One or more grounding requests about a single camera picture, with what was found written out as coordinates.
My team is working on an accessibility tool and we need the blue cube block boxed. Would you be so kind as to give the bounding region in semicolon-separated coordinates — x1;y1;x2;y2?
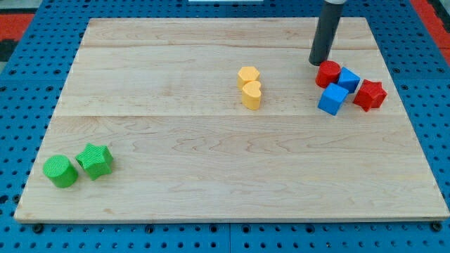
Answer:
318;83;349;116

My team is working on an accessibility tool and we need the green star block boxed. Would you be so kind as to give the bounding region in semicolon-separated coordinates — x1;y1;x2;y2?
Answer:
75;143;113;181

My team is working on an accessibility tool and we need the yellow heart block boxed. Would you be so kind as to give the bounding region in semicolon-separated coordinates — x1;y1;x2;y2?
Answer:
241;81;262;110

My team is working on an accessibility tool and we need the yellow hexagon block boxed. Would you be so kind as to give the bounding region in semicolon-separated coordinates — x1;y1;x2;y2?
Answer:
237;66;260;91

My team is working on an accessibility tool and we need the green cylinder block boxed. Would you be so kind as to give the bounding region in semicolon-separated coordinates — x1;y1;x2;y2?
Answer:
43;155;78;188

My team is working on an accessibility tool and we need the red star block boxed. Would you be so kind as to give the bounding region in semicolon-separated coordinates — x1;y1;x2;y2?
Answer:
353;79;387;112

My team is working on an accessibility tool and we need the red cylinder block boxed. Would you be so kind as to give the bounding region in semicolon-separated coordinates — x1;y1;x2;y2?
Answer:
315;60;341;89

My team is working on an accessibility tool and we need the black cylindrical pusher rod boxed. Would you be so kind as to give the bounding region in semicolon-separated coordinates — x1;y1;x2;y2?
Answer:
309;0;346;66

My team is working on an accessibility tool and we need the blue triangular block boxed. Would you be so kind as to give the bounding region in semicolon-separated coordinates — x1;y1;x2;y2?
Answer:
337;67;361;93

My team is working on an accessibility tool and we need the light wooden board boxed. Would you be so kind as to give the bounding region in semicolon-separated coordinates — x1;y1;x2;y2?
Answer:
15;18;449;224

